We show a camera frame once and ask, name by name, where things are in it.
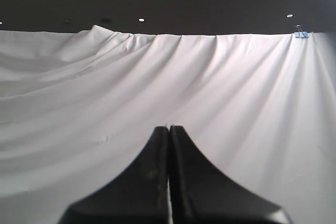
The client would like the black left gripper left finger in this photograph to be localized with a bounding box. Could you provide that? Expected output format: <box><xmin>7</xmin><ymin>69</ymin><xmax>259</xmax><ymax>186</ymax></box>
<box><xmin>60</xmin><ymin>126</ymin><xmax>169</xmax><ymax>224</ymax></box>

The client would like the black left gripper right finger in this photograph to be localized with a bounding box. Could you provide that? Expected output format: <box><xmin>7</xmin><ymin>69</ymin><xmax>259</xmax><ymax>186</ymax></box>
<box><xmin>169</xmin><ymin>126</ymin><xmax>292</xmax><ymax>223</ymax></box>

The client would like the grey backdrop cloth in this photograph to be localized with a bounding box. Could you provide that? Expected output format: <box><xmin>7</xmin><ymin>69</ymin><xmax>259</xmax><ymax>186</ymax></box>
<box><xmin>1</xmin><ymin>26</ymin><xmax>335</xmax><ymax>223</ymax></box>

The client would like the blue binder clip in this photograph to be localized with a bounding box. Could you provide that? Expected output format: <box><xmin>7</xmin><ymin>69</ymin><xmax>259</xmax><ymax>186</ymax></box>
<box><xmin>295</xmin><ymin>25</ymin><xmax>309</xmax><ymax>38</ymax></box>

